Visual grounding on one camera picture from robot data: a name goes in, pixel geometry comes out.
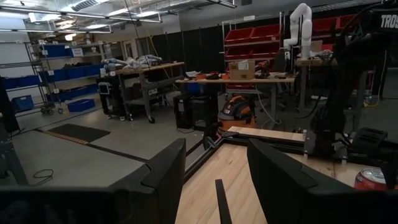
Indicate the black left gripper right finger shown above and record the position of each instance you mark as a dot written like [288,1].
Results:
[280,193]

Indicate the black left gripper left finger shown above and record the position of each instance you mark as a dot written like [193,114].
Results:
[158,186]

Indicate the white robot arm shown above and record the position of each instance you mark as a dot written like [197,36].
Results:
[306,34]

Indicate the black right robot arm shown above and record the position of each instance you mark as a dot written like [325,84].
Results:
[345,77]

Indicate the orange shop vacuum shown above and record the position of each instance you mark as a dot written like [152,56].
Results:
[236,113]
[207,137]

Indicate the black computer tower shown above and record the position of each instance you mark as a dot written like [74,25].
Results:
[196,112]

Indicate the red cola can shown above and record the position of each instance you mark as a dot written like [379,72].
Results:
[368,182]

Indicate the black hazard-striped floor mat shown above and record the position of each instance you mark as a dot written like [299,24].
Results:
[79,132]

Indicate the black equipment cart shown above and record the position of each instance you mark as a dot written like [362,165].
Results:
[109,102]

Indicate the blue plastic crate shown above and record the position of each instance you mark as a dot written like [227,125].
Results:
[22,102]
[81,105]

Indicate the wheeled wooden workbench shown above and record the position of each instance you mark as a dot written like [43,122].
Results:
[149,68]

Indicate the long wooden workbench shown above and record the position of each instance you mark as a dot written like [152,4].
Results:
[236,81]

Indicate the cardboard box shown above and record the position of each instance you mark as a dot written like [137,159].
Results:
[241,73]

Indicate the plastic-wrapped bundles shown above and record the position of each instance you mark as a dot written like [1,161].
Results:
[136,60]

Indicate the shelving with blue bins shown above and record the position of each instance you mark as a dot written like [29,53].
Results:
[25,81]
[77,71]

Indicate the black metal stand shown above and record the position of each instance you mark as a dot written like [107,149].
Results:
[7,146]

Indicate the rack with red bins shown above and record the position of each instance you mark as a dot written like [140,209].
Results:
[248,34]
[326,25]

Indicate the black metal table frame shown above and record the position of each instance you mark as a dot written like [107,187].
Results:
[267,143]

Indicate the black slotted bracket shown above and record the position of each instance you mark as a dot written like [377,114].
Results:
[368,140]

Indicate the wooden robot pedestal table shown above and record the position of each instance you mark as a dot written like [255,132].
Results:
[314,62]

